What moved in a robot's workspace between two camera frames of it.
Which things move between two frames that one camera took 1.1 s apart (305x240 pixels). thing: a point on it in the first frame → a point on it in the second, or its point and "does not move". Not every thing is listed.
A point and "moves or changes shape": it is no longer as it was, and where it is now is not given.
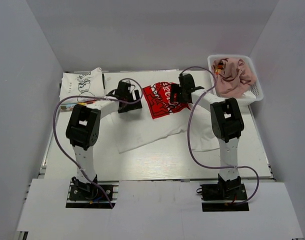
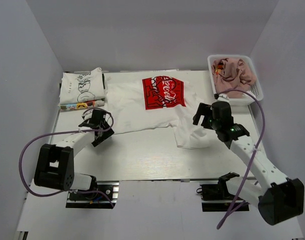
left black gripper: [133, 106] → [106, 127]
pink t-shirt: [232, 77] does not move
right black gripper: [176, 89] → [204, 110]
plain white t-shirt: [249, 94] does not move
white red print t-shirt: [159, 119] moves or changes shape
